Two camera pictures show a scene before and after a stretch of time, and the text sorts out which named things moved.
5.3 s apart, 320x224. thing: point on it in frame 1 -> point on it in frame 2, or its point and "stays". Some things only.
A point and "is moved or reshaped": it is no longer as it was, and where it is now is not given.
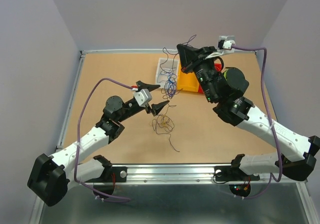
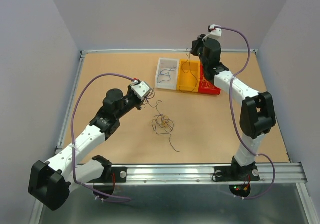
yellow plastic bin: [186, 82] stays
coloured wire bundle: [167, 79] is moved or reshaped
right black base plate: [228, 173] stays
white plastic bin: [166, 75] stays
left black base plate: [120, 174] stays
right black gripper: [188, 56] -> [195, 43]
